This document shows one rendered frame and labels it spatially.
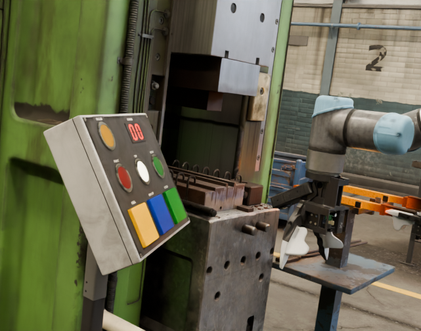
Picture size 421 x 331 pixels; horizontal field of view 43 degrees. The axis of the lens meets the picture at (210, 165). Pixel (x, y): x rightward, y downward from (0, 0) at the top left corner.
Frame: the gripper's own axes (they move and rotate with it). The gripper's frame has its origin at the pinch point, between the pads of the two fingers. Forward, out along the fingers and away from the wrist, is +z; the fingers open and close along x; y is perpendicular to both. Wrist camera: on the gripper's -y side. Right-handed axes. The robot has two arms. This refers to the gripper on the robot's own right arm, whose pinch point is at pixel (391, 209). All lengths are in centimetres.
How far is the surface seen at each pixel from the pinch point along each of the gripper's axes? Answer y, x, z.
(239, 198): 2.3, -29.7, 37.4
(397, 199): 0.2, 23.0, 6.5
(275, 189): 59, 285, 220
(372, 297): 97, 190, 70
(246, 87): -32, -34, 37
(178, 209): -3, -78, 19
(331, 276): 26.4, -2.7, 15.0
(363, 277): 26.4, 7.5, 8.1
